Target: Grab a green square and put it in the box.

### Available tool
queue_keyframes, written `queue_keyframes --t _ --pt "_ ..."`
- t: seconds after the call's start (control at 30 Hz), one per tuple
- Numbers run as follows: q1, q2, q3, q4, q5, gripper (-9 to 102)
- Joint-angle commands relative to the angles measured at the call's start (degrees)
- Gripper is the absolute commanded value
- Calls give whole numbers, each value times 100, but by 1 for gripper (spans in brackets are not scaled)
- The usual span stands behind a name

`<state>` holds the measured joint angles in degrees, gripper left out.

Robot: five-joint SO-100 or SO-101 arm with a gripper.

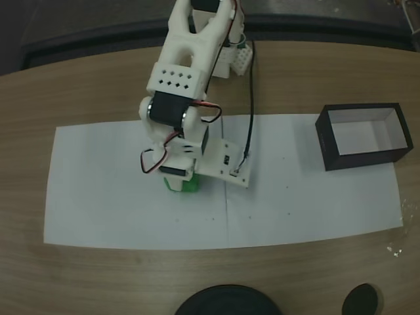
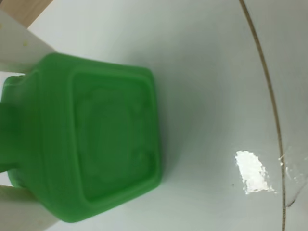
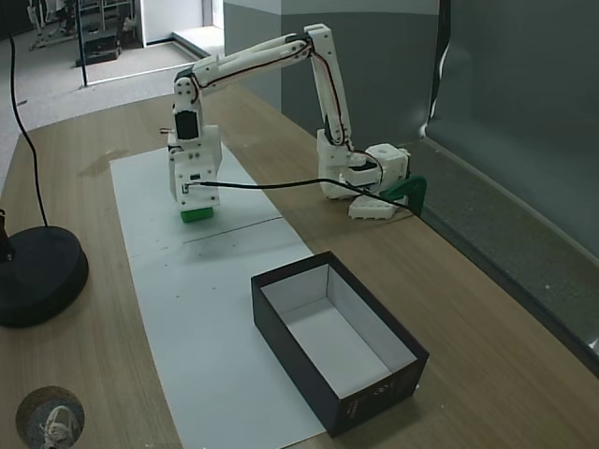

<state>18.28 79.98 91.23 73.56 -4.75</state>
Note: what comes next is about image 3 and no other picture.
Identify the green cube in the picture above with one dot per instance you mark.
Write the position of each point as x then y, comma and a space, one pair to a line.
196, 215

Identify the dark cardboard box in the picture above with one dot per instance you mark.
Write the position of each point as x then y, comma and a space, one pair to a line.
299, 327

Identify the white paper sheet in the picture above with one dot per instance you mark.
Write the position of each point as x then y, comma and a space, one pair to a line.
140, 187
201, 327

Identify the black case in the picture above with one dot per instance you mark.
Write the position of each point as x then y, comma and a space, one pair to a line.
100, 47

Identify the black pole stand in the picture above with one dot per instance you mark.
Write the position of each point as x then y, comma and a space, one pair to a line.
83, 56

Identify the black round stand base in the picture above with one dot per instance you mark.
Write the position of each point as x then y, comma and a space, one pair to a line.
37, 280

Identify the green table clamp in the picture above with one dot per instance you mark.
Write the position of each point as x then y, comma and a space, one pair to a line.
412, 187

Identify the black hanging strip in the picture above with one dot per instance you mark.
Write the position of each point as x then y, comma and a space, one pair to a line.
440, 56

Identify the white sneaker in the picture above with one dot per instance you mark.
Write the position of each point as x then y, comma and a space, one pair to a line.
58, 428

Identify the white gripper camera mount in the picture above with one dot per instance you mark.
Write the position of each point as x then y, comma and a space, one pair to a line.
201, 178

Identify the white frame equipment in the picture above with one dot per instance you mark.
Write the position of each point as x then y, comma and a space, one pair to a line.
47, 28

